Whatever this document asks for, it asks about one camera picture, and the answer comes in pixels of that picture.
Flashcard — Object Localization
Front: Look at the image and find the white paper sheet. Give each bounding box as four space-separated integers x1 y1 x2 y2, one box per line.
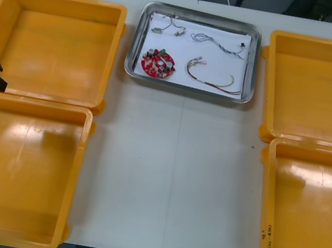
131 10 255 98

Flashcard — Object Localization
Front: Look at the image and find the red black green-yellow wire harness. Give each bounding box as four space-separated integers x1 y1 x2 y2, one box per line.
183 54 247 98

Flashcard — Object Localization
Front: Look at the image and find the blue-white twisted wire harness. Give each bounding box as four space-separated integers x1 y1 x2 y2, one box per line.
187 31 251 61

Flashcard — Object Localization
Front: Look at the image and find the round red circuit board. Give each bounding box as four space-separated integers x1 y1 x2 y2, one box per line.
138 45 179 84

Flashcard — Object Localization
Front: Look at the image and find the steel tray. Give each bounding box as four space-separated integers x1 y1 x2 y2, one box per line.
121 0 267 105

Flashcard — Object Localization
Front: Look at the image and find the small metal solenoid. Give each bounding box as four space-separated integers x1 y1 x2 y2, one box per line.
151 13 175 38
166 16 191 39

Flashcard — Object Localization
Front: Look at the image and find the yellow-orange plastic bin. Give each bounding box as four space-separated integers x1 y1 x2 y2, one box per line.
0 91 99 248
0 0 131 119
247 28 332 155
245 134 332 248

